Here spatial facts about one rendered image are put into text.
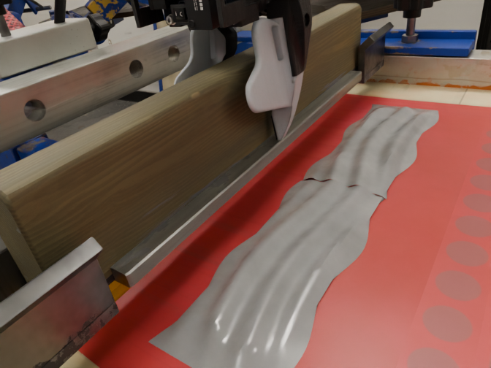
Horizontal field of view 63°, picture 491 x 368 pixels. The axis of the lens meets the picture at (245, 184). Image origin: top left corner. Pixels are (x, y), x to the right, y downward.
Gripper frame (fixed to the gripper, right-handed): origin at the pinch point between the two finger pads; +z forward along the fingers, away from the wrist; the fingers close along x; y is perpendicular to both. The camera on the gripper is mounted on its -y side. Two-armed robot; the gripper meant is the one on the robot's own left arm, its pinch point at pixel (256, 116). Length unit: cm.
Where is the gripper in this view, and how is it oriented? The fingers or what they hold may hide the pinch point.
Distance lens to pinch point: 33.5
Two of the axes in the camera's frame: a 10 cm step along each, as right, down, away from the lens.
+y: -5.5, 5.0, -6.7
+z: 1.2, 8.4, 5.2
